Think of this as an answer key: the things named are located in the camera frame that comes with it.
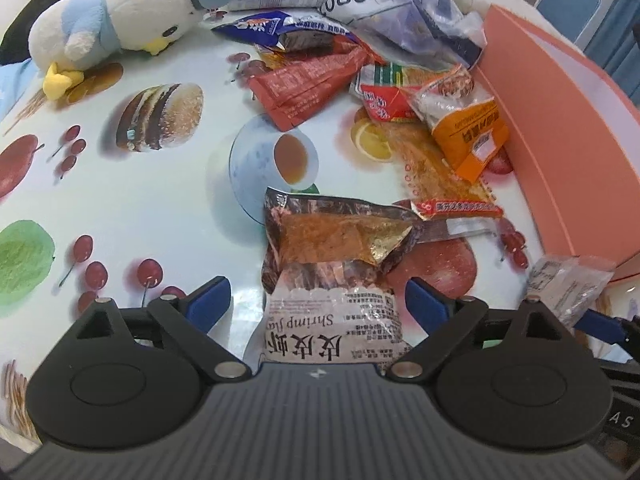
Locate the thin red sausage stick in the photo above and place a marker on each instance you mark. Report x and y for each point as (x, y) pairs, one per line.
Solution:
(455, 208)

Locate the small red snack packet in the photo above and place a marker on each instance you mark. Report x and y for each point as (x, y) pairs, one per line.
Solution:
(357, 51)

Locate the white and blue plush penguin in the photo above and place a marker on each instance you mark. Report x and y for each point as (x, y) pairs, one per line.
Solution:
(140, 15)

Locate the orange and clear snack packet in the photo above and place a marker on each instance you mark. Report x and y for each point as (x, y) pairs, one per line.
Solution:
(470, 132)

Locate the blue covered chair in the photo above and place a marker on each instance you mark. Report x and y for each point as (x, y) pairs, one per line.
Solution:
(570, 0)

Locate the blue curtain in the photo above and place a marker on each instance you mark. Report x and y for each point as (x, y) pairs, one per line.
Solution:
(620, 45)

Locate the red foil snack packet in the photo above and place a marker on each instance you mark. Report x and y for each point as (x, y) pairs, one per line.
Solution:
(305, 85)

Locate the fruit printed tablecloth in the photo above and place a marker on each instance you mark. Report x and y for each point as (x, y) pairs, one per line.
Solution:
(175, 210)

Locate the blue snack packet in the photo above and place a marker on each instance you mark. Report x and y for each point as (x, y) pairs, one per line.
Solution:
(255, 27)

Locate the red header noodle snack packet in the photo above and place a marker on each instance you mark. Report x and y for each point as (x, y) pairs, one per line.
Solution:
(387, 105)

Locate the clear plastic bag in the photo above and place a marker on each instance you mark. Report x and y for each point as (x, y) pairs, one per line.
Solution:
(425, 20)

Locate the small clear snack packet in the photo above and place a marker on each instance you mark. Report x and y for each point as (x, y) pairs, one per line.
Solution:
(565, 280)

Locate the pink cardboard box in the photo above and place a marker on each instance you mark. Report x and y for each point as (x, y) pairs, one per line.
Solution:
(560, 135)

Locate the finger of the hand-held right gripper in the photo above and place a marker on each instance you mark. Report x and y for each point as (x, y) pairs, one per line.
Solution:
(602, 327)

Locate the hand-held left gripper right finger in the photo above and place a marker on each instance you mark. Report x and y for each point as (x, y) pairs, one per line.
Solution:
(425, 305)

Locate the light blue star bedsheet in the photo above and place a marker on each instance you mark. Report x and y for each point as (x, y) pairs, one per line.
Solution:
(12, 85)

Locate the green striped snack packet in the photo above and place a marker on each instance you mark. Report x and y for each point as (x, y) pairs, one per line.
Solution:
(405, 74)

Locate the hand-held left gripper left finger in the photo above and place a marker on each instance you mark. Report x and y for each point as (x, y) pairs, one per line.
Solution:
(212, 305)

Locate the brown and white shrimp snack bag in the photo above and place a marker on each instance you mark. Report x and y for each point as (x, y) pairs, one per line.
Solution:
(325, 270)

